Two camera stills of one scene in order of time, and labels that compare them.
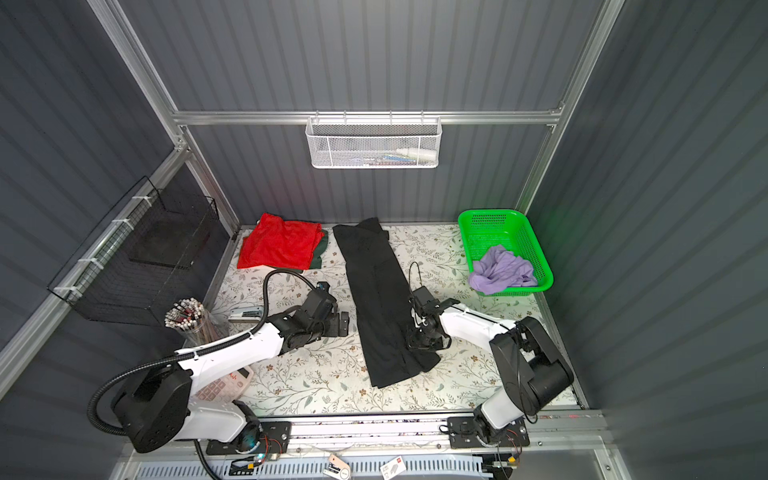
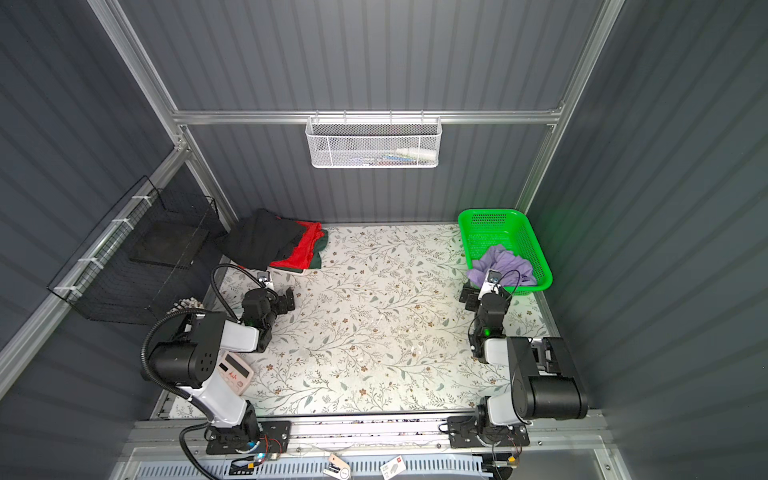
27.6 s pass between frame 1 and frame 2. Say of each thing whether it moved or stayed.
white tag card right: stayed
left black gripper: moved
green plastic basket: stayed
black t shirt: moved
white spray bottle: stayed
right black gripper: moved
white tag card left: stayed
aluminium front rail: stayed
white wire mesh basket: stayed
